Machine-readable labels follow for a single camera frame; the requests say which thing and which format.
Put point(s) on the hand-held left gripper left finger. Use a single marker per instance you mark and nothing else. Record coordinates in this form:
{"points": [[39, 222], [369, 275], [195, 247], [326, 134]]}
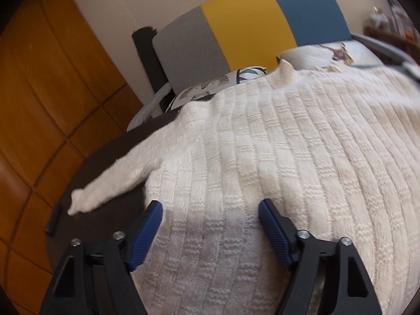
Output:
{"points": [[147, 236]]}

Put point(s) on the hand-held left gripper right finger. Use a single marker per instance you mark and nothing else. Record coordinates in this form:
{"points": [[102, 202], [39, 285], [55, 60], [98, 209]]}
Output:
{"points": [[274, 233]]}

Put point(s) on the cream knitted sweater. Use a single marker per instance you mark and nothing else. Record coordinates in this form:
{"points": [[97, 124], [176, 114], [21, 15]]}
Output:
{"points": [[279, 144]]}

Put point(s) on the cat print pillow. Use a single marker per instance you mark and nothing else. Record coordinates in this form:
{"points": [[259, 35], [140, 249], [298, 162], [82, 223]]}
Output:
{"points": [[210, 87]]}

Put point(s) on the wooden wardrobe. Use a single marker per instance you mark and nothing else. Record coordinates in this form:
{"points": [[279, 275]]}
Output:
{"points": [[52, 98]]}

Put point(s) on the black rolled mat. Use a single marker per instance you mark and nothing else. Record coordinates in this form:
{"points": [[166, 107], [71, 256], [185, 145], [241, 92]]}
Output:
{"points": [[151, 59]]}

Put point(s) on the deer print pillow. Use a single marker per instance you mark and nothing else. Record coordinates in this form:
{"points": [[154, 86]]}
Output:
{"points": [[311, 54]]}

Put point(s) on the grey yellow blue sofa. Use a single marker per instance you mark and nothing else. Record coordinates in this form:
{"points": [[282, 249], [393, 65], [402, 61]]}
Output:
{"points": [[246, 29]]}

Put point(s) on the wooden desk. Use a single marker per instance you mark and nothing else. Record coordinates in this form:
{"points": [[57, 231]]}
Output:
{"points": [[387, 34]]}

